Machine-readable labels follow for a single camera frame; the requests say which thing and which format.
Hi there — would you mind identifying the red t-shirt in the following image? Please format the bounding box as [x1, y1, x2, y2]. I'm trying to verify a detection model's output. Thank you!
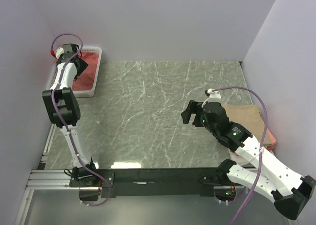
[72, 51, 99, 91]

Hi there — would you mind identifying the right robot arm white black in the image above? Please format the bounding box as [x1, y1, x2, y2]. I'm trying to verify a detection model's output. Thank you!
[181, 100, 316, 220]

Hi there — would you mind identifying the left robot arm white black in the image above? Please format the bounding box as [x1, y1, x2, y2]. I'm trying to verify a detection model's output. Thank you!
[42, 44, 99, 186]

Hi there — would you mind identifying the white plastic basket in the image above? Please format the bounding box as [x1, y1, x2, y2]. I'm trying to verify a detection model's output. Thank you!
[46, 46, 102, 98]

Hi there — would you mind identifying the folded tan t-shirt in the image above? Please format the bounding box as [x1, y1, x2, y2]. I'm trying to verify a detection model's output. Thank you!
[222, 104, 264, 141]

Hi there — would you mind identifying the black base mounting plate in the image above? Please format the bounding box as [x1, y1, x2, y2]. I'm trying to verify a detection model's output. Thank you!
[69, 167, 233, 201]

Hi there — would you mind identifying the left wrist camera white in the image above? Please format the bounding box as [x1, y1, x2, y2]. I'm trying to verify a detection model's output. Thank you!
[50, 47, 64, 59]

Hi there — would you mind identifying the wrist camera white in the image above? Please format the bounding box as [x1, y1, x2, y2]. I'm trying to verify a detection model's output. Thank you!
[205, 88, 221, 100]
[50, 47, 64, 59]

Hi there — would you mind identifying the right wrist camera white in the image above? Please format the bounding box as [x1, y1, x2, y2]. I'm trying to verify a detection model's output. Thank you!
[205, 88, 221, 100]

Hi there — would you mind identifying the aluminium rail frame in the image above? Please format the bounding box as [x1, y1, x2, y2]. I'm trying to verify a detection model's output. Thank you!
[13, 123, 82, 225]

